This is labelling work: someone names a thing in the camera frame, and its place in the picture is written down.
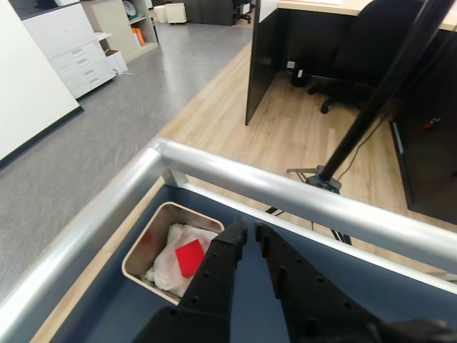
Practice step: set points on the black office chair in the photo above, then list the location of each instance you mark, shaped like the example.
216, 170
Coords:
357, 46

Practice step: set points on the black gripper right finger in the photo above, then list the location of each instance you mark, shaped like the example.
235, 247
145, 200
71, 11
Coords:
303, 293

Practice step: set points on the black tripod stand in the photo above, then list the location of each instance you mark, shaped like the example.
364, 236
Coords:
375, 103

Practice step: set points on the desk with black partition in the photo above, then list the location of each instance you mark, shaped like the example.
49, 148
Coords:
260, 53

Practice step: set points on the white cardboard box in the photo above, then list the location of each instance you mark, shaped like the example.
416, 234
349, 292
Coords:
116, 60

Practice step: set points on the white drawer cabinet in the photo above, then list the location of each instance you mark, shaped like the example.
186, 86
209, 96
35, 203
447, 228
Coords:
71, 46

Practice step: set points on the beige open shelf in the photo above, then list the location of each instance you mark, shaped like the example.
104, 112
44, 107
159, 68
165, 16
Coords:
114, 32

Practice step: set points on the beige metal box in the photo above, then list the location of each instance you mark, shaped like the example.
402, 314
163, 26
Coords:
150, 228

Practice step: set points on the aluminium table frame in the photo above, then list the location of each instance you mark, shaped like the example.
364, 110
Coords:
250, 178

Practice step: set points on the black waste bin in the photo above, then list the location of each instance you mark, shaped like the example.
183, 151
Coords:
299, 76

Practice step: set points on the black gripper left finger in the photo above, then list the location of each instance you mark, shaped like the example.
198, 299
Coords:
214, 275

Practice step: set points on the red cube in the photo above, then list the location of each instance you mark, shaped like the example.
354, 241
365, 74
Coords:
189, 257

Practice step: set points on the white crumpled tissue paper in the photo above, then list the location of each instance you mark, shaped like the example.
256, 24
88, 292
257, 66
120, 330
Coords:
168, 275

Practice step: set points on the black flat panel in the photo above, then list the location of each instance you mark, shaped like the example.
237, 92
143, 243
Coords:
428, 171

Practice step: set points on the white rolling pedestal cabinet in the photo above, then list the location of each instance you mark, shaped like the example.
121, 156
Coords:
175, 12

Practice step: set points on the orange folders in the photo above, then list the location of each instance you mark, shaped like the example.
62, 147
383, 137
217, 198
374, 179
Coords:
137, 37

